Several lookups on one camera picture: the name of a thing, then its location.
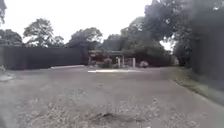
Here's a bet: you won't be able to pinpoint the pale concrete strip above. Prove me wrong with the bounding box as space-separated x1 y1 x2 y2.
87 68 142 74

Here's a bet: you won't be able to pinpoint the open shelter with flat roof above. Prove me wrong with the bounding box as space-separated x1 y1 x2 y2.
87 49 138 70

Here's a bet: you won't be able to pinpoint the vehicle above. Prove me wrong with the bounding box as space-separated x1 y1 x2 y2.
139 60 150 69

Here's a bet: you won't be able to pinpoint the grey gravel road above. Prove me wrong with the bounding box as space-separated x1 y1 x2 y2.
0 65 224 128

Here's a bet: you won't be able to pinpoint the row of tall trees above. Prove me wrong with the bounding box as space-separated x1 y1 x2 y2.
119 0 224 68

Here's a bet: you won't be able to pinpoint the grass strip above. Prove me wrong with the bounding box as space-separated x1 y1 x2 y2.
168 66 224 106

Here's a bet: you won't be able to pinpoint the large dark tree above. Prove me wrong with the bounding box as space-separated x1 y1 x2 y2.
0 0 8 25

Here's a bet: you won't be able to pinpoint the long dark wall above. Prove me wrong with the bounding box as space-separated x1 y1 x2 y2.
0 45 89 71

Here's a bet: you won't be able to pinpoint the trees behind long wall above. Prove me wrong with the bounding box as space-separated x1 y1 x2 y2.
0 18 123 52

